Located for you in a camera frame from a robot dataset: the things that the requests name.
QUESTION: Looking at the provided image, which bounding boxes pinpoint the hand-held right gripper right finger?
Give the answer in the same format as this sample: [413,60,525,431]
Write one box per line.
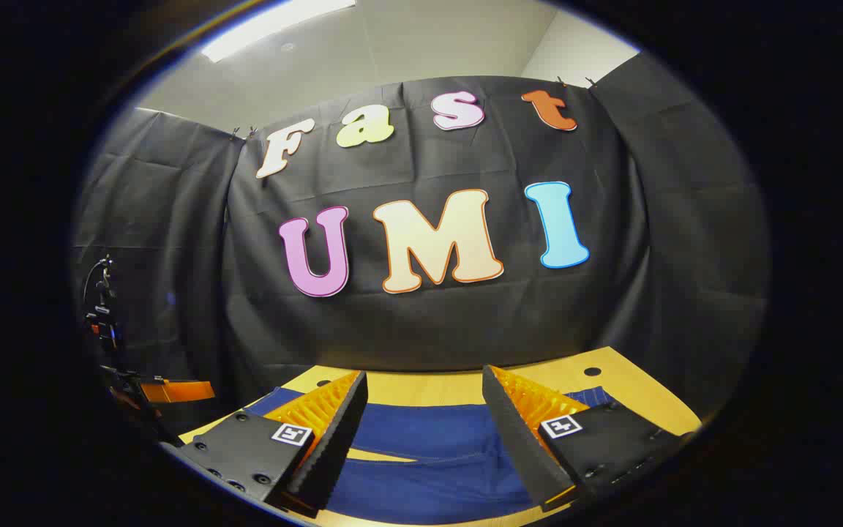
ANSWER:
[482,364,700,513]

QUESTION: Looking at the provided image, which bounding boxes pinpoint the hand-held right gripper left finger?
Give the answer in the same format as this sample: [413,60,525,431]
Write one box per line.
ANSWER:
[162,370,369,520]

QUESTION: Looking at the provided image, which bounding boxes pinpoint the blue denim jeans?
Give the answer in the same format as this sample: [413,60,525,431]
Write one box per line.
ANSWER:
[242,386,616,525]

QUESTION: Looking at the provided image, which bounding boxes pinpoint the black backdrop cloth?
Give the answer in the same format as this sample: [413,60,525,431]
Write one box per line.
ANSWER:
[70,53,770,433]

